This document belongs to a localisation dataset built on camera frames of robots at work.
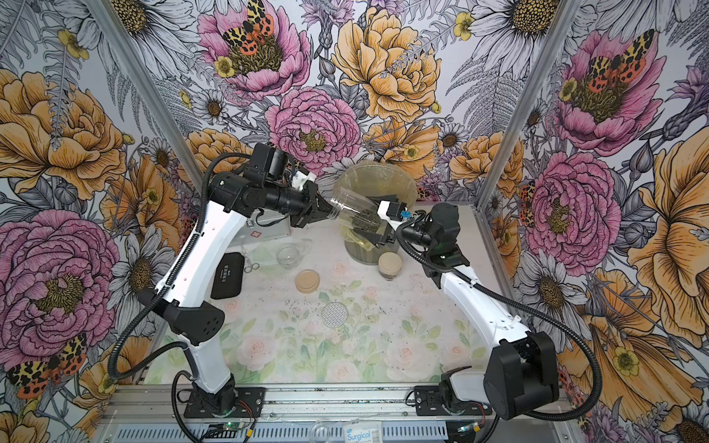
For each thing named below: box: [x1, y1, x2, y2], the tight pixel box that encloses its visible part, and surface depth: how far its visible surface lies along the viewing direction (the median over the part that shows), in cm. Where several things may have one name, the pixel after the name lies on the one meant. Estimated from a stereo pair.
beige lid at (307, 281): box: [294, 268, 321, 294], surface depth 101 cm
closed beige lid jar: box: [377, 251, 403, 281], surface depth 96 cm
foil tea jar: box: [326, 186, 385, 232], surface depth 67 cm
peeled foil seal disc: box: [320, 300, 349, 329], surface depth 91 cm
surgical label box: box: [343, 419, 383, 443], surface depth 71 cm
